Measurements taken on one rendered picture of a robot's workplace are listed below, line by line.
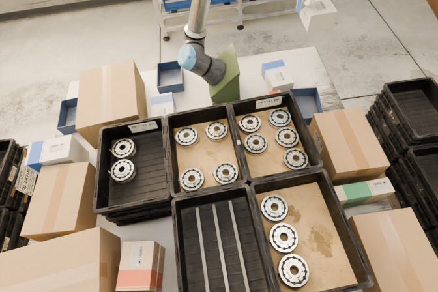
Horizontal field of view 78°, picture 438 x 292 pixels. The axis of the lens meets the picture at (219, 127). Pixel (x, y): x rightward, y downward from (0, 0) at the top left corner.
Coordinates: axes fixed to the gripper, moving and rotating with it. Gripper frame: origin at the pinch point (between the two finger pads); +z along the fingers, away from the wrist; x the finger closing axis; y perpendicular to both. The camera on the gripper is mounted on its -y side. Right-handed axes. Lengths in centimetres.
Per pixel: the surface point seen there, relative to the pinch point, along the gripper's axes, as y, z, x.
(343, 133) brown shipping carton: 57, 25, 0
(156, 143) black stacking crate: 46, 28, -84
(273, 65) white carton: 2.9, 32.2, -18.4
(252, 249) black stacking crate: 97, 28, -48
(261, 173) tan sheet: 68, 28, -39
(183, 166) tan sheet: 60, 28, -72
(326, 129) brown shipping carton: 53, 25, -7
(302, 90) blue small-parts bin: 21.0, 36.1, -6.4
